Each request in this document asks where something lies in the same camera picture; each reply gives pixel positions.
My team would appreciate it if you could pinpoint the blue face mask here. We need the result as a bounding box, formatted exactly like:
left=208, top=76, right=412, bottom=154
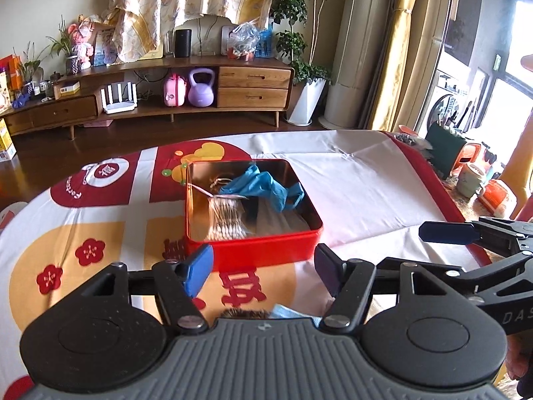
left=268, top=304, right=321, bottom=328

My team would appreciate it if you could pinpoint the person's right hand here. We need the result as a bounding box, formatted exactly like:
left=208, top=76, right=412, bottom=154
left=505, top=334, right=532, bottom=384

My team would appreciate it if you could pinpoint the green ceramic mug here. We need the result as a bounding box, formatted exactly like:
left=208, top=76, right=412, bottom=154
left=456, top=163, right=486, bottom=199

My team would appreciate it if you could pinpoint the orange white container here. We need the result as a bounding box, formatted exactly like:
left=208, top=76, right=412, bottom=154
left=477, top=179, right=517, bottom=219

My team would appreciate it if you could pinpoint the printed white red tablecloth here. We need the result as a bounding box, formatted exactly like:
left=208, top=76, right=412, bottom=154
left=1, top=130, right=489, bottom=399

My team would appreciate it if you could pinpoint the dark green bin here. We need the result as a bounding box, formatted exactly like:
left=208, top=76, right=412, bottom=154
left=425, top=122, right=467, bottom=179

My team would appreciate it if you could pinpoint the red metal tin box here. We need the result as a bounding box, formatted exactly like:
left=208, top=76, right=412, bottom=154
left=184, top=159, right=322, bottom=272

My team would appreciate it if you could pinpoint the blue rubber glove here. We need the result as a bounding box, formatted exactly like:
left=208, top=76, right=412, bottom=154
left=219, top=164, right=305, bottom=213

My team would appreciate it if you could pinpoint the yellow curtain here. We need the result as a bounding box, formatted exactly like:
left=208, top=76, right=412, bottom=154
left=367, top=0, right=416, bottom=131

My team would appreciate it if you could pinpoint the white standing air conditioner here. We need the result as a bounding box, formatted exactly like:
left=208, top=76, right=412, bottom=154
left=319, top=0, right=390, bottom=130

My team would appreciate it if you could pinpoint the white wifi router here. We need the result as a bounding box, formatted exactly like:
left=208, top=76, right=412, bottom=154
left=100, top=81, right=137, bottom=115

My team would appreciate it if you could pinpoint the purple kettlebell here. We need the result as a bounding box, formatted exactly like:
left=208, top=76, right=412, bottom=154
left=188, top=68, right=215, bottom=107

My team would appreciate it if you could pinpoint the pink small case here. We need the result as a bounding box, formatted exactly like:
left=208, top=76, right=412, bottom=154
left=164, top=73, right=187, bottom=107

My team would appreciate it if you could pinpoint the wooden TV cabinet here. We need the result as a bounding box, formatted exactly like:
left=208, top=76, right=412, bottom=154
left=1, top=56, right=293, bottom=136

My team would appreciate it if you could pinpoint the yellow carton box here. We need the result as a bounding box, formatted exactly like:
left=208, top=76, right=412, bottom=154
left=0, top=118, right=16, bottom=162

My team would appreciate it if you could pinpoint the black cylindrical speaker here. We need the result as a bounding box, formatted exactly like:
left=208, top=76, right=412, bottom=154
left=174, top=29, right=193, bottom=58

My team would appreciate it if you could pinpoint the clear plastic bag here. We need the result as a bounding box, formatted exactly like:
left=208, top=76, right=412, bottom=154
left=227, top=22, right=260, bottom=61

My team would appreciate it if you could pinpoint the small potted green plant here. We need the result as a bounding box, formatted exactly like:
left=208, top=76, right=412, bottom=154
left=47, top=16, right=79, bottom=75

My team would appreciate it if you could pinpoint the pink plush doll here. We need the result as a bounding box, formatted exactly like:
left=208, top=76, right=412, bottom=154
left=67, top=15, right=95, bottom=70

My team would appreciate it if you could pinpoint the orange gift box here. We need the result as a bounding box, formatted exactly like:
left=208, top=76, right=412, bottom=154
left=0, top=54, right=24, bottom=91

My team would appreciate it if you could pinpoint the potted tree white planter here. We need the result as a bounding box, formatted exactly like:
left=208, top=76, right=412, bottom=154
left=269, top=0, right=330, bottom=126

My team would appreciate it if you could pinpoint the floral draped cloth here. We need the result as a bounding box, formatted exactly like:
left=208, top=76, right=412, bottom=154
left=106, top=0, right=282, bottom=63

